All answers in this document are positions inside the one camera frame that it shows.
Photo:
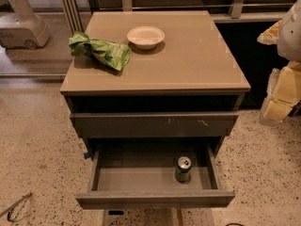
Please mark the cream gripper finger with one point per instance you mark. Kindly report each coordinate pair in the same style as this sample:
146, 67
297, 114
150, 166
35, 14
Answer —
269, 36
283, 94

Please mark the green soda can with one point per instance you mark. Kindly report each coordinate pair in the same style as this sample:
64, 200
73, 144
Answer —
182, 170

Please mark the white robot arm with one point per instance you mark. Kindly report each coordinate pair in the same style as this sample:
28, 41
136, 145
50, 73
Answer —
289, 35

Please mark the grey drawer cabinet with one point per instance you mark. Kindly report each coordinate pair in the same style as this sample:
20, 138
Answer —
191, 70

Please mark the open grey middle drawer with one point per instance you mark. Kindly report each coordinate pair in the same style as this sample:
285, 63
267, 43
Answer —
141, 175

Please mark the closed grey top drawer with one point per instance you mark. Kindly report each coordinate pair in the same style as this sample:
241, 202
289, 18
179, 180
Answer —
119, 125

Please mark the white paper bowl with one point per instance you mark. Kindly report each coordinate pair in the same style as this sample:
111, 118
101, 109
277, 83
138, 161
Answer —
145, 37

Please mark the green chip bag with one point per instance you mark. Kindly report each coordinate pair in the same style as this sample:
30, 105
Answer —
111, 54

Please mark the blue tape piece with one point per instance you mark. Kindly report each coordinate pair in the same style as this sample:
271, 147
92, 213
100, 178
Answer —
86, 155

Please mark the white mobile robot background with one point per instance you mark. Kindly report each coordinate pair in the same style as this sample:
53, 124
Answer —
22, 28

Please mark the metal rod on floor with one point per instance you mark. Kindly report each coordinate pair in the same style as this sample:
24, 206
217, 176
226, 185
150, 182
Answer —
11, 207

